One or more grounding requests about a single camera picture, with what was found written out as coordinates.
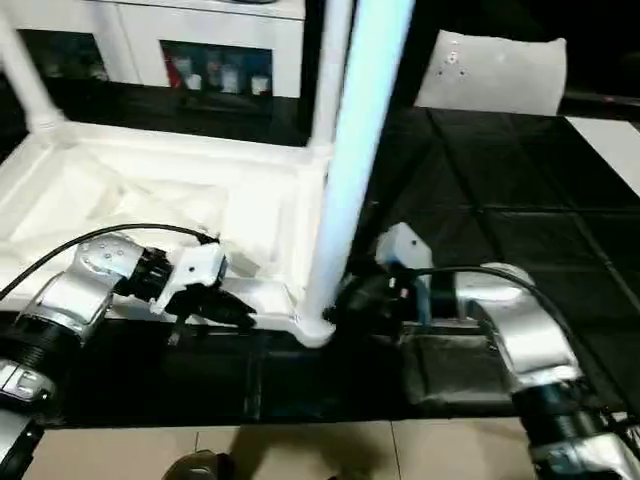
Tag white plastic table top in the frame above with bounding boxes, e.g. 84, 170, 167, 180
0, 119, 337, 350

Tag white plastic table leg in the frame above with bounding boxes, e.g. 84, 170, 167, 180
0, 0, 67, 136
307, 0, 354, 159
299, 0, 417, 331

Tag black work mat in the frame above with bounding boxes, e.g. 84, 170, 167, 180
0, 79, 640, 426

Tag dark brown rounded object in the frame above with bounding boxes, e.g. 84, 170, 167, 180
164, 449, 236, 480

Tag black cabinet with gold label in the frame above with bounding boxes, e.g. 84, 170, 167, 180
299, 0, 441, 109

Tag white flat board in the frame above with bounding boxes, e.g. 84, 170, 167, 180
564, 115, 640, 196

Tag white cabinet with glass doors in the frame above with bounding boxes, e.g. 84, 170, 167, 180
0, 0, 307, 99

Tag black horizontal bar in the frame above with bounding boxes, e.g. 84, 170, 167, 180
562, 92, 640, 107

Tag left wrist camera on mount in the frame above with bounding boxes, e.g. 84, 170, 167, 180
148, 239, 230, 316

